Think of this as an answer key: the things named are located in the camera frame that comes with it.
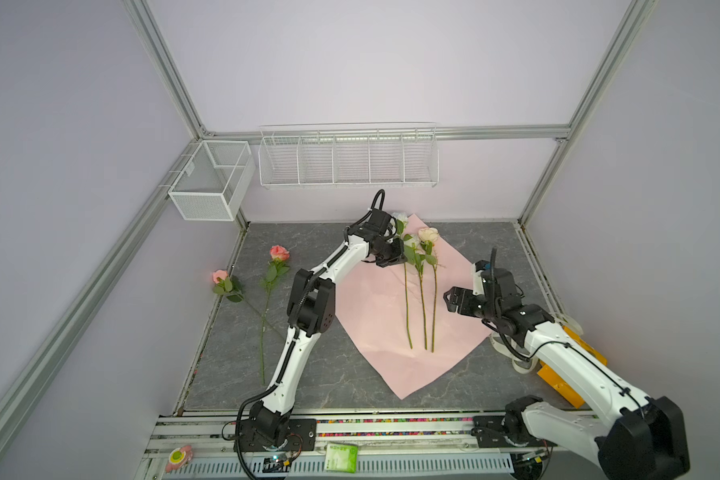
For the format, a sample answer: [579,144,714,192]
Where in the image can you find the aluminium enclosure frame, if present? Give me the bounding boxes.
[0,1,628,400]

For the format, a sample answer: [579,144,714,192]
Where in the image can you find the yellow snack bag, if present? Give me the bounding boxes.
[537,325,608,409]

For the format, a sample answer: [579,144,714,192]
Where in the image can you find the red pink fake rose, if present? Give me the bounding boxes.
[259,245,290,383]

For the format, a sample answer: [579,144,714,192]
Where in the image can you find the white mesh box basket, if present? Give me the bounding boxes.
[169,140,256,222]

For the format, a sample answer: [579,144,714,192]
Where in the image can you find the cream printed ribbon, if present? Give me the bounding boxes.
[489,333,539,375]

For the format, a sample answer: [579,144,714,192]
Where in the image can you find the white vented cable duct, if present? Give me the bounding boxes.
[163,452,514,479]

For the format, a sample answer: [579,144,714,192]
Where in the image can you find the white wire shelf basket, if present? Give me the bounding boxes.
[259,122,440,188]

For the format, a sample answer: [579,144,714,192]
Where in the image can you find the pink green round toy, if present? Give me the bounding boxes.
[165,445,193,473]

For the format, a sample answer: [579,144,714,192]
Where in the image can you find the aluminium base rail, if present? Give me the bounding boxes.
[143,409,646,457]

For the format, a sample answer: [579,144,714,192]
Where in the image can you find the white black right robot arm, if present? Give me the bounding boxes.
[443,258,690,479]

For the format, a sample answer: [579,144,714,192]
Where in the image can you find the pink purple wrapping paper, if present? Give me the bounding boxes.
[336,238,489,400]

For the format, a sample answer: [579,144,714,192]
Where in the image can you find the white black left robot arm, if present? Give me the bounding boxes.
[230,189,406,451]

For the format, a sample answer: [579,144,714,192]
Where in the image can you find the green small packet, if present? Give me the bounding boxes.
[324,443,359,474]

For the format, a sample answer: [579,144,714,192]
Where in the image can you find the cream fake rose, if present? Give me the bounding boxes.
[419,227,440,353]

